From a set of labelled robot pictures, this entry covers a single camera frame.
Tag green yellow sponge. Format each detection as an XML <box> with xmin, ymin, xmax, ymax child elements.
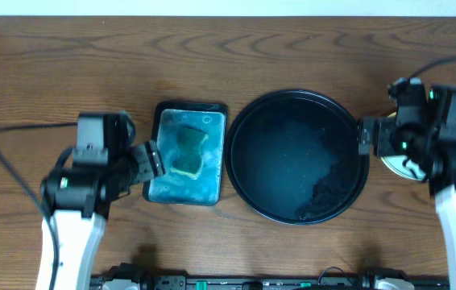
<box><xmin>171</xmin><ymin>127</ymin><xmax>208</xmax><ymax>180</ymax></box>

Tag white plate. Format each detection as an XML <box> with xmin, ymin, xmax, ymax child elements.
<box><xmin>381</xmin><ymin>155</ymin><xmax>425</xmax><ymax>180</ymax></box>

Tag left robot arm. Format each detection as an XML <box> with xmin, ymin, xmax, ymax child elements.
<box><xmin>35</xmin><ymin>140</ymin><xmax>165</xmax><ymax>289</ymax></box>

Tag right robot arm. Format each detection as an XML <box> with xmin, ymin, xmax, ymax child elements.
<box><xmin>358</xmin><ymin>79</ymin><xmax>456</xmax><ymax>289</ymax></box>

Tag rectangular black water tray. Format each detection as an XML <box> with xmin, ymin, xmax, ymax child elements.
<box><xmin>143</xmin><ymin>101</ymin><xmax>227</xmax><ymax>206</ymax></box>

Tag round black serving tray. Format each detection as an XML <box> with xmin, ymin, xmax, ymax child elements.
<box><xmin>225</xmin><ymin>89</ymin><xmax>370</xmax><ymax>225</ymax></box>

